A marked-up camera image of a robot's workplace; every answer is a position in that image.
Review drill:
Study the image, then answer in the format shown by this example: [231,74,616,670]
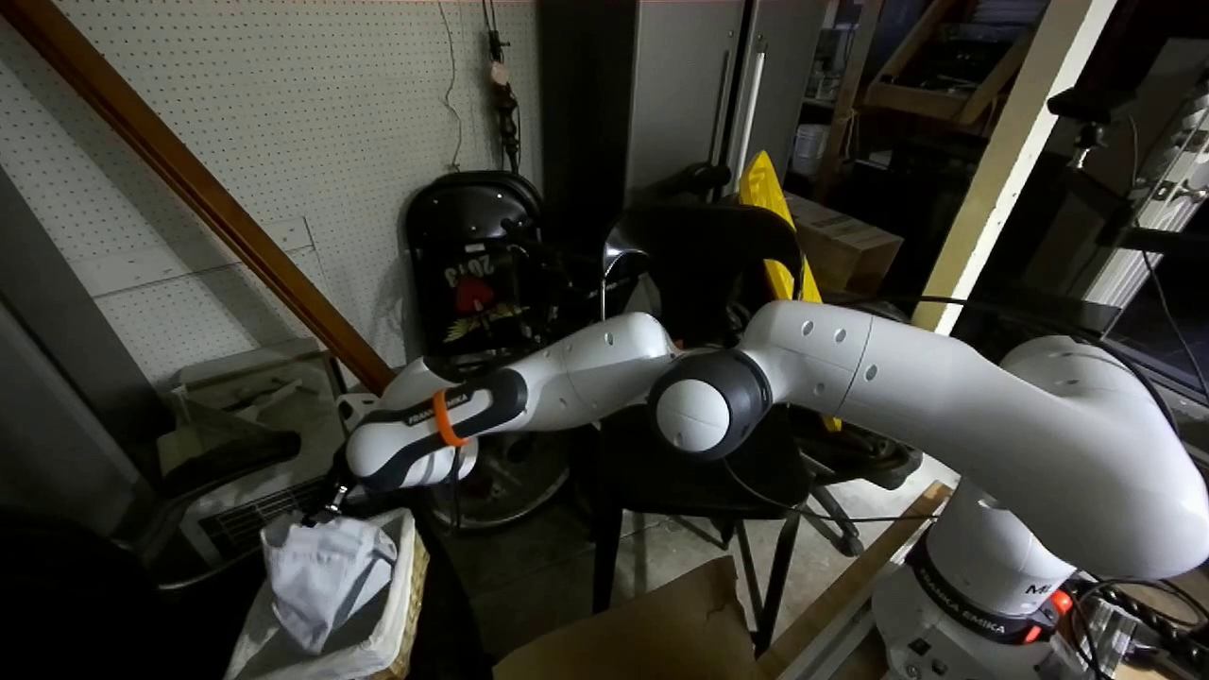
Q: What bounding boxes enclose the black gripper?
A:
[309,471,388,536]

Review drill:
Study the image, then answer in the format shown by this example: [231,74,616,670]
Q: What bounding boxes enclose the white plastic bag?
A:
[259,508,405,657]

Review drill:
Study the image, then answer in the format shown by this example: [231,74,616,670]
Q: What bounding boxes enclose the white lined basket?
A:
[225,508,434,680]

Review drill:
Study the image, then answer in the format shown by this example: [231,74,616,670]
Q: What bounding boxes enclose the black metal folding chair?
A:
[405,165,562,382]

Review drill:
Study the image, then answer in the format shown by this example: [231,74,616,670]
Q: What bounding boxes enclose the black office chair base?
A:
[789,414,930,560]

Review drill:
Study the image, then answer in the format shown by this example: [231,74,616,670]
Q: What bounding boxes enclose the white heater appliance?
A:
[154,357,372,575]

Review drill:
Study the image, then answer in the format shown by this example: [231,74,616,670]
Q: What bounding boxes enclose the round metal wheel rim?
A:
[421,426,577,532]

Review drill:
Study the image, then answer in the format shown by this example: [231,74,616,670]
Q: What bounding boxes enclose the brown cardboard sheet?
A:
[488,555,764,680]

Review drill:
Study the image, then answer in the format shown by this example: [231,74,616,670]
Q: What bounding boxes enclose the brown wooden diagonal beam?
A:
[0,0,397,398]

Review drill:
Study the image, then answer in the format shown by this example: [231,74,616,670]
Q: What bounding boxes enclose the black vertical pillar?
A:
[537,0,644,260]

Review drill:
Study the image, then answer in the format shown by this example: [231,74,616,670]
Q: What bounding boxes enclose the yellow floor sign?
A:
[739,147,846,437]

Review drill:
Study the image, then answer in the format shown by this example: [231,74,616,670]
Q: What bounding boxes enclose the light wooden plank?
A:
[764,479,956,680]

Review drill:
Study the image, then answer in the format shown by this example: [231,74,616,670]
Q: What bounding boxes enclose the brown cardboard box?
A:
[788,188,907,312]

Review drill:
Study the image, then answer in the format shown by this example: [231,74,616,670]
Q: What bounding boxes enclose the white metal stand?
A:
[1076,74,1209,325]

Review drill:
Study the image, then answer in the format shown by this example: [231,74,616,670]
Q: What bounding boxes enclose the orange cable strap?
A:
[426,390,474,454]

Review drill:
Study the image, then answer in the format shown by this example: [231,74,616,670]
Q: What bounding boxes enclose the hanging wall cables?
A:
[474,0,528,179]

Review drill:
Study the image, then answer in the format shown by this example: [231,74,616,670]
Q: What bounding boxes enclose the light wooden post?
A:
[907,0,1124,341]

